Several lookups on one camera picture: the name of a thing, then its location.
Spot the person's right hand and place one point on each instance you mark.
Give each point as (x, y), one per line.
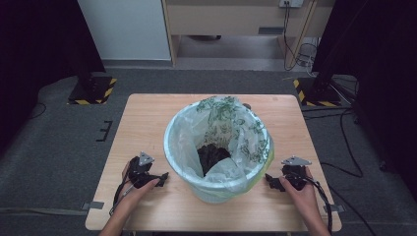
(300, 195)

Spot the white wall socket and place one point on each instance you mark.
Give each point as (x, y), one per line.
(291, 3)

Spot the dark crumpled waste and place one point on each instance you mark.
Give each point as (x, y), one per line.
(211, 156)

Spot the black stand base striped tape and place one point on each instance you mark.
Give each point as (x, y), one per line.
(93, 95)
(316, 95)

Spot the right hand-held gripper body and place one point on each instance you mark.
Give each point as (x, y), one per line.
(295, 172)

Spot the pale green plastic trash bin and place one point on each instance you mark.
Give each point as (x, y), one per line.
(183, 183)

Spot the white panel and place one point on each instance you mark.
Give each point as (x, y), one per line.
(124, 29)

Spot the grey table edge tape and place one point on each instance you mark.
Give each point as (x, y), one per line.
(335, 208)
(93, 205)

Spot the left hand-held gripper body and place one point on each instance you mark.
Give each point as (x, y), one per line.
(141, 170)

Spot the person's left hand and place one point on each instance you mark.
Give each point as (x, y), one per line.
(139, 193)

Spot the dark curtain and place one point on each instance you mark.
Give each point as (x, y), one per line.
(36, 52)
(387, 82)

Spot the grey desk label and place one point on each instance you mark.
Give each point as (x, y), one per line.
(270, 30)

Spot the black metal stand post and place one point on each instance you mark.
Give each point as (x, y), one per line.
(327, 72)
(87, 78)

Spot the clear green-printed plastic bag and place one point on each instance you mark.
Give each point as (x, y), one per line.
(226, 128)

